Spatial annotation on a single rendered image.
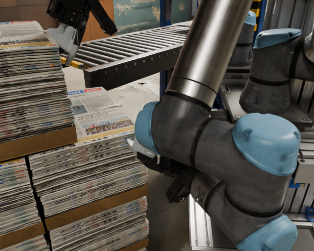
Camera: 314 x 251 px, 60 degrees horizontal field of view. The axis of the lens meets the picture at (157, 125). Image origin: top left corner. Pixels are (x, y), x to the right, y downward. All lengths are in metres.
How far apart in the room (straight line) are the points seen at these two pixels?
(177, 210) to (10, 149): 1.16
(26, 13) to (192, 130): 4.34
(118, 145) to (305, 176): 0.53
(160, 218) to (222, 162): 1.27
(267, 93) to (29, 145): 0.64
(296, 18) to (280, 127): 0.77
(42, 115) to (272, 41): 0.61
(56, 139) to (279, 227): 0.48
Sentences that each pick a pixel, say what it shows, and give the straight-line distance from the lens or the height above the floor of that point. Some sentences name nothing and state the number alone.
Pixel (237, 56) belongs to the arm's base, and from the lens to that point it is 1.32.
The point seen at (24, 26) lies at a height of 1.06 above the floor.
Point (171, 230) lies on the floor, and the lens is 1.54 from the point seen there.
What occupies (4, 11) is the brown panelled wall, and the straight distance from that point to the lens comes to 4.49.
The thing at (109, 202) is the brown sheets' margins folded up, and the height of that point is 0.63.
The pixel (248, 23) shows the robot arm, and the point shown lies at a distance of 1.31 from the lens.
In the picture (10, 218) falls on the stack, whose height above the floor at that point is 0.69.
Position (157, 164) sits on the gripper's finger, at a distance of 0.53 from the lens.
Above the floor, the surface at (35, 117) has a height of 0.92.
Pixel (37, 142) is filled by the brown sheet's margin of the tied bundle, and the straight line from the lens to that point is 0.65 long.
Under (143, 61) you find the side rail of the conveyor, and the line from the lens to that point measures 1.51.
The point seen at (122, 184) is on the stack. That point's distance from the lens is 0.77.
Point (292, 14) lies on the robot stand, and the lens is 1.09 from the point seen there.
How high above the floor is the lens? 1.18
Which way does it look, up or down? 29 degrees down
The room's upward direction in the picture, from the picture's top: straight up
